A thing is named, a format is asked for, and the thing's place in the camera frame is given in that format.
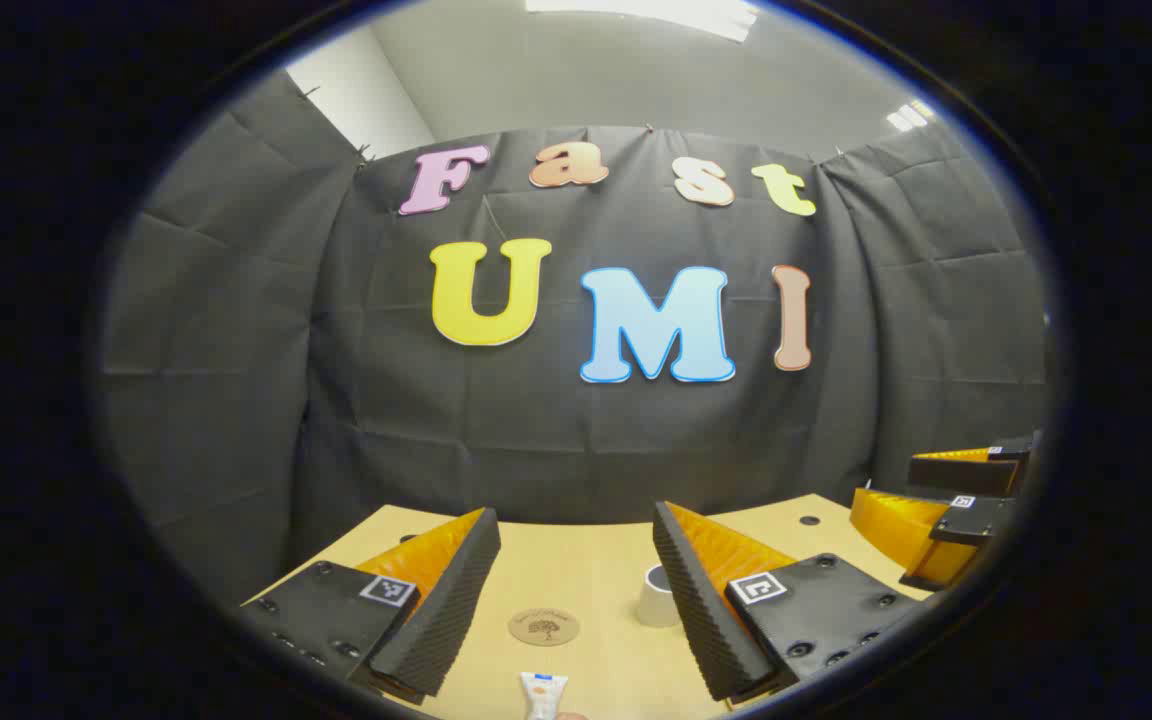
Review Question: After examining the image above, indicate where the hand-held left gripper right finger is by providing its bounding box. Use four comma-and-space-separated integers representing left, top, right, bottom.
652, 500, 929, 707

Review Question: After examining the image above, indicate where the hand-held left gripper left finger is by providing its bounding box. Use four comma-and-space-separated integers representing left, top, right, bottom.
239, 507, 503, 707

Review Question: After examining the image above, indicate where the white cup with wooden handle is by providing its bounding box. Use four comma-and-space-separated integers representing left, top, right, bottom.
635, 564, 683, 629

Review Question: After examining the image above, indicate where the round wooden coaster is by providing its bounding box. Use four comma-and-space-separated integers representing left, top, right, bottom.
508, 608, 582, 648

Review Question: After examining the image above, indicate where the white toothpaste tube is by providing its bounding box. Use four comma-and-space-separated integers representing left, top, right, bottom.
520, 672, 570, 720

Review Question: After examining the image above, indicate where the light wooden desktop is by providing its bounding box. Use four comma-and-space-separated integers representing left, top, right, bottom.
241, 492, 937, 720

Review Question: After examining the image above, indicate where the black backdrop cloth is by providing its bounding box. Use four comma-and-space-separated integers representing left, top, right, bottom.
96, 70, 1052, 606

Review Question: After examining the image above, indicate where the ceiling light panel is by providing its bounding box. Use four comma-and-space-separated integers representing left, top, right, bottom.
526, 0, 760, 43
886, 98, 937, 133

